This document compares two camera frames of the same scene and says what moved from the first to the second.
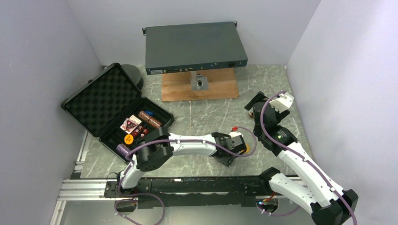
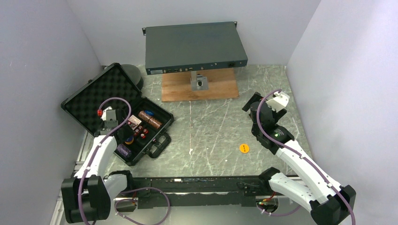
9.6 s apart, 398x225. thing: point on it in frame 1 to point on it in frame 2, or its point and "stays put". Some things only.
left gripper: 225,161 to 128,133
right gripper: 260,96 stays put
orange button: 128,139 stays put
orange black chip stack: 142,114 stays put
